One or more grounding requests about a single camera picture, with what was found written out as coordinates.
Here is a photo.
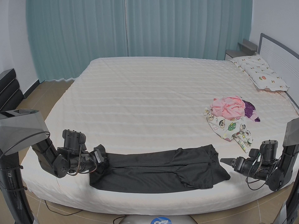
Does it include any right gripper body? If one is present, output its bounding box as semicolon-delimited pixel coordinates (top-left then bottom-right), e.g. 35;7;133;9
234;157;255;178

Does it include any bed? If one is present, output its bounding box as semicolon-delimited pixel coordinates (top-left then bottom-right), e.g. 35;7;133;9
20;33;299;215

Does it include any black chest of drawers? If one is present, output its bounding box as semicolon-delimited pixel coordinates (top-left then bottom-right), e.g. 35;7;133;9
0;69;26;112

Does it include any purple garment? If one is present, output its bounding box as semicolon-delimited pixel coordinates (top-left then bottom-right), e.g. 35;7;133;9
242;99;261;123

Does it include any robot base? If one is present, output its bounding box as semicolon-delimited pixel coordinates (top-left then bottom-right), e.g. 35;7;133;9
117;214;196;224

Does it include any pink garment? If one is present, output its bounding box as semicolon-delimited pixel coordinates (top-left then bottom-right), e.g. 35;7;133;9
209;96;246;121

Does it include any grey bedside table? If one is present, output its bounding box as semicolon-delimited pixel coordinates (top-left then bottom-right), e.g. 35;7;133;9
225;38;258;61

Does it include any black T-shirt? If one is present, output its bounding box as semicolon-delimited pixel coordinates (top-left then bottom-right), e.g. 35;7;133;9
89;144;231;191

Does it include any white printed pyjama garment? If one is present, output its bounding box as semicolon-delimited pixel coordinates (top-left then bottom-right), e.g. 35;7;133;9
204;107;254;153

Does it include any white printed pillow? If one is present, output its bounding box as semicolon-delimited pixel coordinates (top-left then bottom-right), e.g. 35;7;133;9
228;55;290;91

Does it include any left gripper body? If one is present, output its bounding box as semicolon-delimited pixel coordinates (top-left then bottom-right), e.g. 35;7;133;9
88;149;107;173

